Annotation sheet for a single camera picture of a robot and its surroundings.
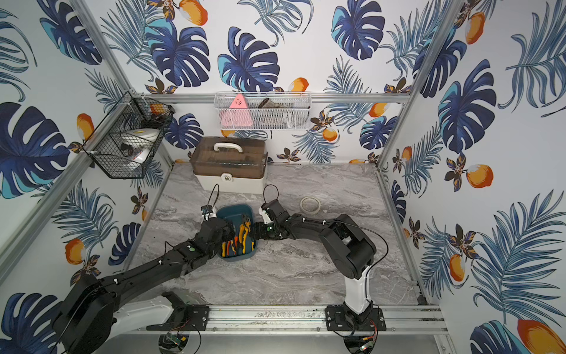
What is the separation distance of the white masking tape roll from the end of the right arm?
0.22 metres

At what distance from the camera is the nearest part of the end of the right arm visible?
71 cm

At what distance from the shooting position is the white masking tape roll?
3.43 ft
